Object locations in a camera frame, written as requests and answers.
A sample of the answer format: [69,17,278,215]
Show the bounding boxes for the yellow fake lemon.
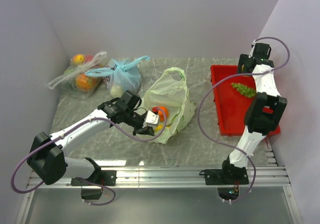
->
[154,125,164,132]

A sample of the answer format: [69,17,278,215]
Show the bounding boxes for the orange fake orange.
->
[156,106,169,121]

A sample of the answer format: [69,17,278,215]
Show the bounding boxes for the green fake grapes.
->
[231,82,256,98]

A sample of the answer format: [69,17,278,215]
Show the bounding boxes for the light green plastic bag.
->
[142,67,196,144]

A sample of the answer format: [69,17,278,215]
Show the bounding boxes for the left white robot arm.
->
[26,91,160,185]

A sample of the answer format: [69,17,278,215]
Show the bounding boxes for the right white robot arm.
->
[220,42,287,185]

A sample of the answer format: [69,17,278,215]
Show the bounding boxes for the blue tied plastic bag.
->
[85,56,150,98]

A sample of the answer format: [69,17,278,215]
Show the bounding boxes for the clear tied fruit bag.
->
[47,51,108,93]

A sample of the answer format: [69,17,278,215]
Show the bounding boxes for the red plastic tray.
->
[210,65,275,136]

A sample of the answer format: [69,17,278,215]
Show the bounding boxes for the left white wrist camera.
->
[143,111,160,127]

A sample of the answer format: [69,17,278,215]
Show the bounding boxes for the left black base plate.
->
[70,170,117,204]

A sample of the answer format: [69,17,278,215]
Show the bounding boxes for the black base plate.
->
[204,169,249,201]
[70,170,117,204]

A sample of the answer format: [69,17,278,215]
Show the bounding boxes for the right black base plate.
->
[204,169,249,201]

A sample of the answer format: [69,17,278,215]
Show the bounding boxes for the aluminium rail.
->
[24,166,292,190]

